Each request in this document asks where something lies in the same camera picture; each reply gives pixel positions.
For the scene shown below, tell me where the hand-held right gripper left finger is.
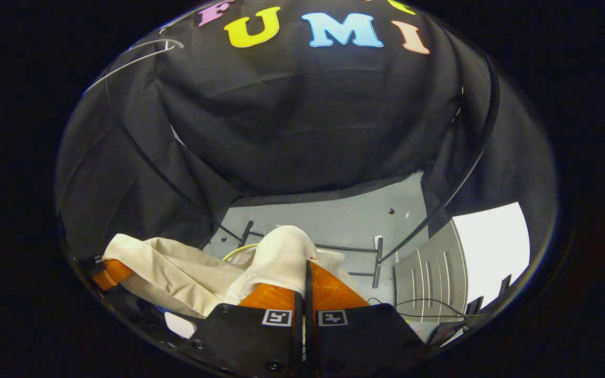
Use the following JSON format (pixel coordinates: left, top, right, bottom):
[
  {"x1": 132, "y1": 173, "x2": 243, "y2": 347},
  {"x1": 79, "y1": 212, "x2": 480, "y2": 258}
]
[{"x1": 187, "y1": 283, "x2": 304, "y2": 378}]

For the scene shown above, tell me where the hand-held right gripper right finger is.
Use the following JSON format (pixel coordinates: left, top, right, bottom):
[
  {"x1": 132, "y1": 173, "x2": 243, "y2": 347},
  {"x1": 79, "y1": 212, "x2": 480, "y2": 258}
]
[{"x1": 304, "y1": 260, "x2": 430, "y2": 378}]

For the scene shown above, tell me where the cream collared shirt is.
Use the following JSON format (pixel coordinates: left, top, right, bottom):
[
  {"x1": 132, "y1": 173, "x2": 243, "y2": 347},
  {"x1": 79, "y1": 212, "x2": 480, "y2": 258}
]
[{"x1": 102, "y1": 226, "x2": 366, "y2": 318}]

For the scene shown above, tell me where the white plastic clothes hanger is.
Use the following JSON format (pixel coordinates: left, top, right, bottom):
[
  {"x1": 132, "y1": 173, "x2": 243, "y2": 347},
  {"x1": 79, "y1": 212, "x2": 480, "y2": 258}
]
[{"x1": 85, "y1": 39, "x2": 185, "y2": 95}]

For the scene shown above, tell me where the grey metal cabinet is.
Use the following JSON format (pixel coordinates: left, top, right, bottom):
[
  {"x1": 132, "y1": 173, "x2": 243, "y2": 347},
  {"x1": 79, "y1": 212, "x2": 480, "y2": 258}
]
[{"x1": 394, "y1": 220, "x2": 468, "y2": 322}]

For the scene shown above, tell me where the black backdrop cloth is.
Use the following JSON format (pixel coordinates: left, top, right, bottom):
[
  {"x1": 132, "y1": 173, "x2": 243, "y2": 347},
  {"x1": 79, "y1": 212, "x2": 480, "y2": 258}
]
[{"x1": 55, "y1": 0, "x2": 558, "y2": 263}]

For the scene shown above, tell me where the thin black cable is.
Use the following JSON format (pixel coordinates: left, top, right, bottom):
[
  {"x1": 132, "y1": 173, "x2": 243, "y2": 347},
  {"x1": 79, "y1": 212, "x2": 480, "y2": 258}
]
[{"x1": 368, "y1": 297, "x2": 487, "y2": 320}]

